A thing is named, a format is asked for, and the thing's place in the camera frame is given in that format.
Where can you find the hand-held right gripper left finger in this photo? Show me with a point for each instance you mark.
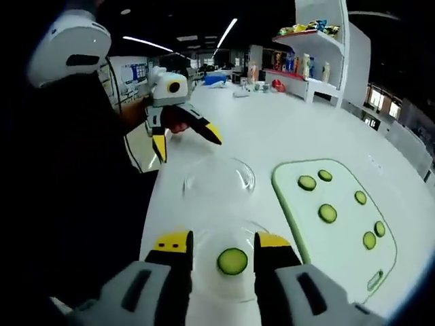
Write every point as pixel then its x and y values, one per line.
pixel 136 295

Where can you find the ceiling light strip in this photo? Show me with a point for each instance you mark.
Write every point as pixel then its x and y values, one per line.
pixel 227 32
pixel 147 43

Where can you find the white green-edged cutting board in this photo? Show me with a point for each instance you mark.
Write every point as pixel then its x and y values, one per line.
pixel 340 265

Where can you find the group of cucumber slices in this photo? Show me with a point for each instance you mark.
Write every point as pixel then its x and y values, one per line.
pixel 327 213

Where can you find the person's dark clothing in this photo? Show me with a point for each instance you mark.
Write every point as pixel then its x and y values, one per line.
pixel 68 169

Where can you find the small glass cup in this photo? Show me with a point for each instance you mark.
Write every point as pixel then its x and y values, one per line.
pixel 265 87
pixel 256 87

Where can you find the white chest-worn device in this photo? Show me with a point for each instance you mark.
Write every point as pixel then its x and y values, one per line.
pixel 68 40

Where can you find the tall orange bottle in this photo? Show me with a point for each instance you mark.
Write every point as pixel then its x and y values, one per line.
pixel 252 71

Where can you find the white small object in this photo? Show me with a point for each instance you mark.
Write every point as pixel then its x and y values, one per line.
pixel 240 93

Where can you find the orange drink bottle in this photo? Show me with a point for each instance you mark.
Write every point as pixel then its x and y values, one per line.
pixel 296 64

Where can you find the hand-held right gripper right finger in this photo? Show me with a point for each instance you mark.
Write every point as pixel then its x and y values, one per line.
pixel 306 295

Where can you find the dark drink bottle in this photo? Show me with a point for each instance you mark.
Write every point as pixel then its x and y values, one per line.
pixel 278 61

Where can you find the red small object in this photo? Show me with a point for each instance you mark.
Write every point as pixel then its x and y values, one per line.
pixel 278 85

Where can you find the white shelf unit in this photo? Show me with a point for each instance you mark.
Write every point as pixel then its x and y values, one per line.
pixel 357 51

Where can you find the clear petri dish base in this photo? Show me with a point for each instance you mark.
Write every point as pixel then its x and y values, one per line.
pixel 224 237

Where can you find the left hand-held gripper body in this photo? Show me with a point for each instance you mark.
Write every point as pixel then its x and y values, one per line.
pixel 168 90

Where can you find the white drink bottle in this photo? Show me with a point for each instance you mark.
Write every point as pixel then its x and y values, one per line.
pixel 307 66
pixel 325 72

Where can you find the blue box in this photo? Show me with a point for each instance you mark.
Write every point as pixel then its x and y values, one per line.
pixel 214 81

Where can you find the person's left hand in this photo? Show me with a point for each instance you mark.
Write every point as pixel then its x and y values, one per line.
pixel 177 127

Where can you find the wall posters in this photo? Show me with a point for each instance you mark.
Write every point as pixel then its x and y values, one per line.
pixel 133 73

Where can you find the single round cucumber slice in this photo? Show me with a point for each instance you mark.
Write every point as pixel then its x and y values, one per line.
pixel 232 261

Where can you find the pile of snack packets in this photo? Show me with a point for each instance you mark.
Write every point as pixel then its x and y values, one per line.
pixel 316 26

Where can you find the clear glass bowl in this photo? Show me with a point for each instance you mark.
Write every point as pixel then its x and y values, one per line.
pixel 217 176

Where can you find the blue drink bottle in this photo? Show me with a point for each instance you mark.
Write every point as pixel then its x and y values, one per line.
pixel 289 62

